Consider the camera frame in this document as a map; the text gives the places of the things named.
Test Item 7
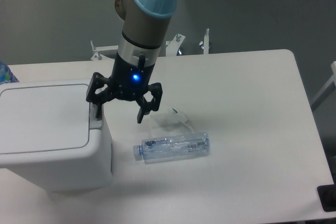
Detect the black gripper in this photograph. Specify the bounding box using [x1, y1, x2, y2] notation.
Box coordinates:
[86, 52, 163, 124]

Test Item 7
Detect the white push-lid trash can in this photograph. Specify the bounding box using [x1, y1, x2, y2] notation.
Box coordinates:
[1, 79, 113, 191]

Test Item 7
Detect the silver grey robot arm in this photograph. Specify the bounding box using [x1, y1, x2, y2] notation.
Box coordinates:
[86, 0, 177, 123]

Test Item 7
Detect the clear plastic wrapper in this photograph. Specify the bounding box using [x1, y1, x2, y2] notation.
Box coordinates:
[150, 108, 194, 136]

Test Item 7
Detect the clear plastic water bottle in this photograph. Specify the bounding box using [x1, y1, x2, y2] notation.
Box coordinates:
[133, 132, 210, 164]

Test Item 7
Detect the blue patterned bottle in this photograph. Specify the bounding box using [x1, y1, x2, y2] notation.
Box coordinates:
[0, 61, 19, 84]

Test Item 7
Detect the white furniture leg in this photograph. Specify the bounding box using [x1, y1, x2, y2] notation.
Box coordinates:
[310, 61, 335, 111]

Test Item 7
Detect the black device at table corner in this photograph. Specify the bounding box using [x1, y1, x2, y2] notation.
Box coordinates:
[317, 184, 335, 212]

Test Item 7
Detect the white metal base frame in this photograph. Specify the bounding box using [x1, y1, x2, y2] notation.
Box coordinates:
[90, 28, 212, 61]

